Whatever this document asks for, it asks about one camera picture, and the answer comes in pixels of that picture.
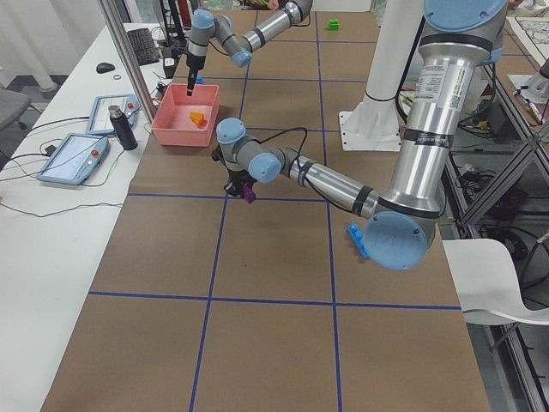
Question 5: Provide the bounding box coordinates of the pink plastic box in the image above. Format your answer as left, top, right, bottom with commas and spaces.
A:
152, 83, 220, 148

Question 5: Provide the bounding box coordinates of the purple sloped block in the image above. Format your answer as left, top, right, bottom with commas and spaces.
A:
242, 184, 256, 203

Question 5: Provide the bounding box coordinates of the white chair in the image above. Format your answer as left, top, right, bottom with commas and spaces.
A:
443, 239, 548, 326

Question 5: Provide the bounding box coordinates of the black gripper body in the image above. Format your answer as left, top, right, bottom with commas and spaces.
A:
224, 170, 256, 198
186, 54, 205, 95

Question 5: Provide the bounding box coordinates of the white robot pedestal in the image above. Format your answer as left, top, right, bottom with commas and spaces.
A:
339, 0, 424, 151

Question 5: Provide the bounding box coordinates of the green double-stud block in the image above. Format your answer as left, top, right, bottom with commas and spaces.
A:
327, 19, 340, 31

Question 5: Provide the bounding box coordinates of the black computer mouse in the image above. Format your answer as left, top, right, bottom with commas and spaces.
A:
95, 62, 115, 74

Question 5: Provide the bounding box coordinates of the long blue studded block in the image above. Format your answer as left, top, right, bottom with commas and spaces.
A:
347, 223, 370, 259

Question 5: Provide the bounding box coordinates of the black keyboard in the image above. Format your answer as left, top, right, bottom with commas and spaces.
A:
127, 28, 160, 66

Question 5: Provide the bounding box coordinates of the teach pendant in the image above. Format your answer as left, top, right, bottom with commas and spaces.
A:
85, 94, 142, 135
35, 133, 110, 185

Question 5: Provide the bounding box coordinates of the aluminium frame post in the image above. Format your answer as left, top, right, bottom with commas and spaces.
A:
98, 0, 156, 124

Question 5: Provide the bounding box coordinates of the orange sloped block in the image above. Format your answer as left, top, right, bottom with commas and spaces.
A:
190, 112, 208, 128

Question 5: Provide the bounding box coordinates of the black water bottle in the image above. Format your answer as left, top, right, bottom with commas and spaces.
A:
108, 105, 138, 151

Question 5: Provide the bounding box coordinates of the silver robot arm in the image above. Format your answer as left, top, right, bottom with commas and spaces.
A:
212, 1, 507, 270
186, 0, 312, 96

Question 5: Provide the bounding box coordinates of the near teach pendant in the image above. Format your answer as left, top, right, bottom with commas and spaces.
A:
35, 133, 110, 185

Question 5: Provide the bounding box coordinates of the far teach pendant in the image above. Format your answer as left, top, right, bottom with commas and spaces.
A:
85, 94, 142, 135

